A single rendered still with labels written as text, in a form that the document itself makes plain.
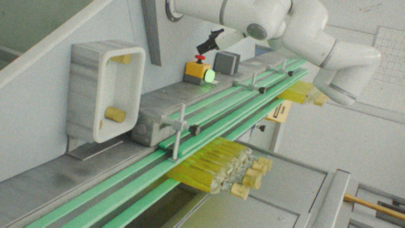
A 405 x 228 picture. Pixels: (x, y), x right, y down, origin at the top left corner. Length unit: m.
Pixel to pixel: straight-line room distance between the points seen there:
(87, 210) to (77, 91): 0.28
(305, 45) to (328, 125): 6.11
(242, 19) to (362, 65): 0.35
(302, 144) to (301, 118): 0.47
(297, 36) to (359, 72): 0.20
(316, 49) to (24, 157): 0.76
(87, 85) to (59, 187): 0.23
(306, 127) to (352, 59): 6.16
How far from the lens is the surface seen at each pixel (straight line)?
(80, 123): 1.03
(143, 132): 1.16
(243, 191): 1.15
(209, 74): 1.50
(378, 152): 7.28
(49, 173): 1.01
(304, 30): 1.15
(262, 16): 1.13
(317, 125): 7.26
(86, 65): 0.99
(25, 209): 0.89
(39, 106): 0.98
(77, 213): 0.91
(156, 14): 1.19
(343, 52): 1.16
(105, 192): 0.98
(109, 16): 1.10
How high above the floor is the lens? 1.39
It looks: 21 degrees down
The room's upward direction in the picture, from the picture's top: 108 degrees clockwise
